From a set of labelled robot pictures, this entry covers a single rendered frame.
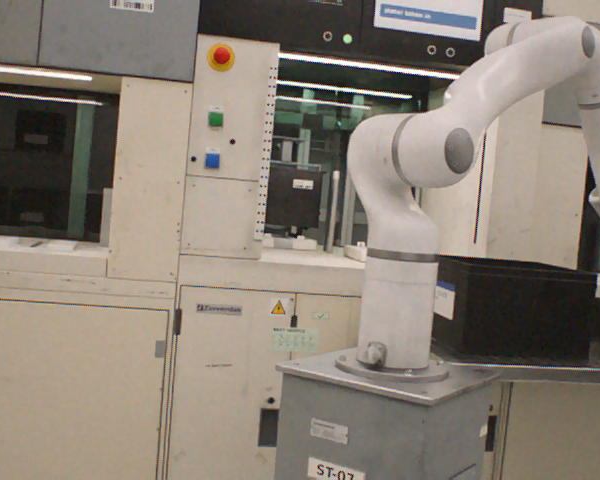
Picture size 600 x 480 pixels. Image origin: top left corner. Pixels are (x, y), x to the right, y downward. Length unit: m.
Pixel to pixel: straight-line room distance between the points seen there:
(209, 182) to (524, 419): 1.04
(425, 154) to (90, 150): 1.37
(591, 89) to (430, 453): 0.83
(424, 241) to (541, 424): 1.11
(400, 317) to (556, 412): 1.09
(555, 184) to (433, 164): 1.01
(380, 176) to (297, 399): 0.39
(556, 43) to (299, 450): 0.83
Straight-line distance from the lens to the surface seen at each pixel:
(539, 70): 1.53
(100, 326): 2.02
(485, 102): 1.42
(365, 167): 1.37
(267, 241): 2.54
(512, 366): 1.55
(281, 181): 2.54
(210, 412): 2.07
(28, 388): 2.06
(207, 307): 2.01
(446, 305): 1.70
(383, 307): 1.32
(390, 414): 1.26
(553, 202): 2.25
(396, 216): 1.33
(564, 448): 2.39
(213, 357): 2.04
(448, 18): 2.17
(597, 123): 1.77
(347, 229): 2.92
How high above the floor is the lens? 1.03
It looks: 3 degrees down
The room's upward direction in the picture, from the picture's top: 5 degrees clockwise
